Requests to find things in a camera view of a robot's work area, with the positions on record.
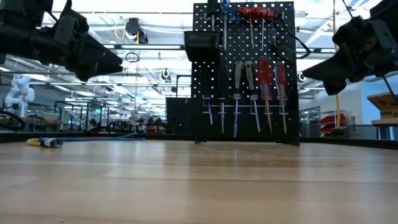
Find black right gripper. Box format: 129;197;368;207
302;16;379;96

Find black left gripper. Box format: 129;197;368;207
40;29;124;83

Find red clear handled screwdriver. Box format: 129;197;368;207
274;61;289;134
256;55;274;134

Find black cable loop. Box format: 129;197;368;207
124;52;141;63
271;11;312;62

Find grey black nut driver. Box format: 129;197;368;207
232;60;244;138

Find blue clear handled screwdriver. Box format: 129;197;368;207
220;0;230;52

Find black metal peg board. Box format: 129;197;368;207
190;1;301;147

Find red storage bins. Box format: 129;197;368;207
319;113;348;133

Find cardboard box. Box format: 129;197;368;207
366;91;398;127

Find black hoop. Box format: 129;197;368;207
0;110;27;131

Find black cabinet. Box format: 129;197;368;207
164;96;192;135

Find black plastic bin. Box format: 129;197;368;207
183;30;221;62

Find yellow cord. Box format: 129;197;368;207
332;0;342;130

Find black hanging cable loop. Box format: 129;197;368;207
124;52;141;63

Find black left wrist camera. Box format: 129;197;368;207
54;0;90;46

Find black round cord base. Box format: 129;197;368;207
329;127;348;137

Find silver ring tool rack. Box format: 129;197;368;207
201;95;289;115

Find silver hook rail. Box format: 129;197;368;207
203;11;285;23

